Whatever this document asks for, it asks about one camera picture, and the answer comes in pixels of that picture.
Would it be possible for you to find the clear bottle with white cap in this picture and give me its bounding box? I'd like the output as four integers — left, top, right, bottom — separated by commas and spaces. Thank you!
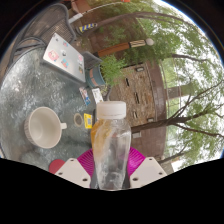
90, 100, 133, 191

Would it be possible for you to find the blue plant pot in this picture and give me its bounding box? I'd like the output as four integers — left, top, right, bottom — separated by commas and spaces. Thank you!
84, 64, 106, 90

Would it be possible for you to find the green leafy plant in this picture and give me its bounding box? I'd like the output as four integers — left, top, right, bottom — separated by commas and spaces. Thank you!
99, 54, 129, 88

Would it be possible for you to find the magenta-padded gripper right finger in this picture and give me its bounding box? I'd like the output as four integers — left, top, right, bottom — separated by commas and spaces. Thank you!
128, 146, 168, 190

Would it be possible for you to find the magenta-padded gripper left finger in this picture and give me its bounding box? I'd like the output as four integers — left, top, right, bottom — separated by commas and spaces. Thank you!
54, 148, 95, 190

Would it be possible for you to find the black metal mesh chair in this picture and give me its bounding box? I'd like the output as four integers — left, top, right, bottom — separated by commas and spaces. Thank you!
12, 3, 77, 58

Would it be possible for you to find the yellow card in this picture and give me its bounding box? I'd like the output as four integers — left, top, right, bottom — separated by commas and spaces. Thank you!
83, 113, 94, 130

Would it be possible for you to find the black cable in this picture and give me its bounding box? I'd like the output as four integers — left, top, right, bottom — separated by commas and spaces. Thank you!
9, 35, 48, 64

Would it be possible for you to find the lamp post with white globe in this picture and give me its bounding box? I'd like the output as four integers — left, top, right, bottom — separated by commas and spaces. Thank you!
96, 37, 156, 58

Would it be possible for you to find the white printed card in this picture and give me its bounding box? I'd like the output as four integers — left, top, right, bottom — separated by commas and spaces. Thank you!
91, 87, 105, 105

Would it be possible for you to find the flat round red coaster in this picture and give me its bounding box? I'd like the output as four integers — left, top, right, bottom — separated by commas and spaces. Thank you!
48, 158, 67, 175

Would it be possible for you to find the small tape roll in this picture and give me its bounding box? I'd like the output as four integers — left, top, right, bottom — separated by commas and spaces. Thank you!
73, 112, 85, 127

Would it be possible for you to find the silver laptop with stickers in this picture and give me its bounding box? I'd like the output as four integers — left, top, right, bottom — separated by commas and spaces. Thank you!
41, 32, 87, 84

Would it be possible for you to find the brick building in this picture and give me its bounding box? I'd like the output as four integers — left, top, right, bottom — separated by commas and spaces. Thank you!
109, 59, 168, 158

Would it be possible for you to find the white ribbed mug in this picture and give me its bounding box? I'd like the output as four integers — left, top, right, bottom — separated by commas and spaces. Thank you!
23, 106, 68, 150

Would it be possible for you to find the colourful printed card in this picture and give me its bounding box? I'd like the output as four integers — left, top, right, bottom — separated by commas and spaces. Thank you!
78, 86, 92, 107

